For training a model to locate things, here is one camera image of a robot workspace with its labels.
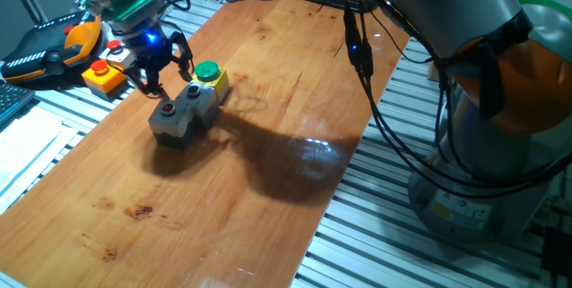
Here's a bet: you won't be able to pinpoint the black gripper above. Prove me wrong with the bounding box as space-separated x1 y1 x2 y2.
126 27 195 100

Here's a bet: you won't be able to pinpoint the yellow box large green button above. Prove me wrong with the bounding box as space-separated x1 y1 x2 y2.
192 60 231 104

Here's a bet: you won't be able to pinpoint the grey box small green button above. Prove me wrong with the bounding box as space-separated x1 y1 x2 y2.
174 80 220 128

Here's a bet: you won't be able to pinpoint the grey box small red button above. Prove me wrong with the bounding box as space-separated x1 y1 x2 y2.
147 98 197 149

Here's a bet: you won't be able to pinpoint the white box red mushroom button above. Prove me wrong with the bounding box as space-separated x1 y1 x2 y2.
98 39 138 72

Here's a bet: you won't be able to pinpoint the yellow box red mushroom button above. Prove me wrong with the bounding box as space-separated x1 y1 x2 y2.
81 59 128 101

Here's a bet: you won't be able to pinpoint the green wrist adapter plate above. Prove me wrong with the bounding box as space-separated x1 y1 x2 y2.
100 0 157 23

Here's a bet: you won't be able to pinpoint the black orange teach pendant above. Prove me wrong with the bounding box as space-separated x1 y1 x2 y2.
0 9 104 84

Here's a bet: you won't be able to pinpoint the glossy wooden board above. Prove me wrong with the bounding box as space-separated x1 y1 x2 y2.
0 0 412 288

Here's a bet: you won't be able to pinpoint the black computer keyboard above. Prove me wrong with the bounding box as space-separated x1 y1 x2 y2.
0 80 36 126

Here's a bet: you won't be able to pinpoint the white paper sheets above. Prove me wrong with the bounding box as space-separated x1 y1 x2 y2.
0 106 80 216

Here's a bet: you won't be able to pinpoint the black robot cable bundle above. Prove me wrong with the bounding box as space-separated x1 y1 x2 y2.
156 0 572 199

